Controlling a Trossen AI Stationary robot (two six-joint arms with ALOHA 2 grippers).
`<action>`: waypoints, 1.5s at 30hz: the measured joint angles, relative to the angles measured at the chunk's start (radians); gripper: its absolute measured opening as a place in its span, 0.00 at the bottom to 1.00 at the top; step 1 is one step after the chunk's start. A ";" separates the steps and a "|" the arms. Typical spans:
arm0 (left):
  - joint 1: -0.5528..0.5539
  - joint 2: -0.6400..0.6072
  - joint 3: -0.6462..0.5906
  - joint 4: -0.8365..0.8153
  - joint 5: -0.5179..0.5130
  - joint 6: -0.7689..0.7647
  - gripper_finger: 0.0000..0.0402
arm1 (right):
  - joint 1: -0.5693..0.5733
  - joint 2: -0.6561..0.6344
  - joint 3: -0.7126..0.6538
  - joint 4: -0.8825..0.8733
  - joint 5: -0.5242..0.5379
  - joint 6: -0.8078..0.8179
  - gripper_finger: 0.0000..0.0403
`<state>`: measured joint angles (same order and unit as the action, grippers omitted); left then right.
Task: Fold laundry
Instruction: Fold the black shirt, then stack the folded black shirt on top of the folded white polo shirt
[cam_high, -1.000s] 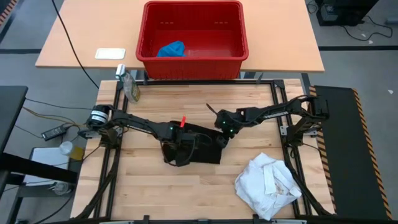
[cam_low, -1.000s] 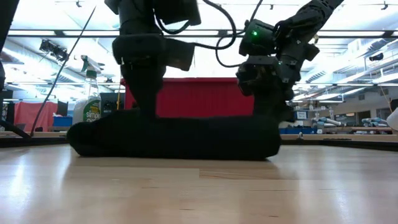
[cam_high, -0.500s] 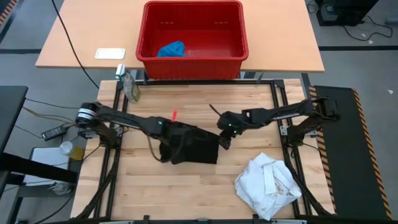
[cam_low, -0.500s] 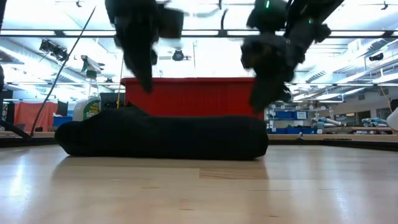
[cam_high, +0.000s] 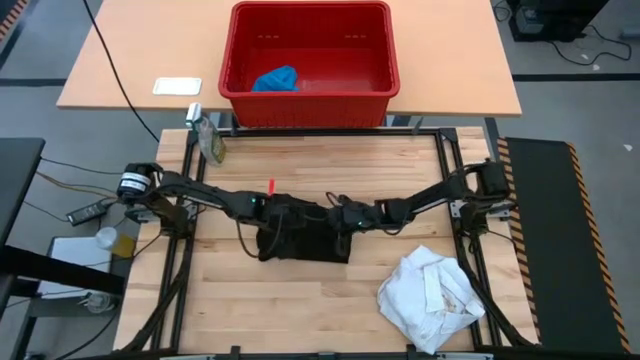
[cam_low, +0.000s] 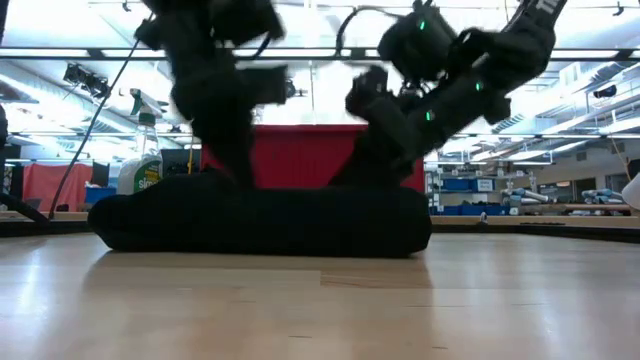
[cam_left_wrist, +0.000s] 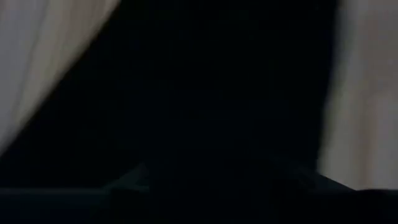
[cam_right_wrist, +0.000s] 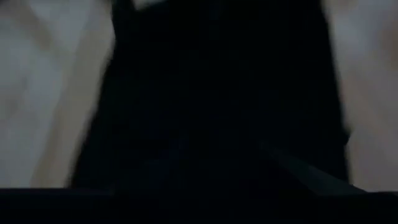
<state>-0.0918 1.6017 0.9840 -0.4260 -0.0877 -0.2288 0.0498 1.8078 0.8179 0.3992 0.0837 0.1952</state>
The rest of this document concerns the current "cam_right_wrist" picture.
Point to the black garment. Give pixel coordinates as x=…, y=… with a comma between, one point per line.
x=211, y=77

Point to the white button shirt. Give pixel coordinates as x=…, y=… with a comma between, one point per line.
x=31, y=77

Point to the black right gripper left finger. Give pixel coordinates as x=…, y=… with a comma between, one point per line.
x=161, y=174

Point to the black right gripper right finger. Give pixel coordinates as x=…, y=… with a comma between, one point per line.
x=311, y=177

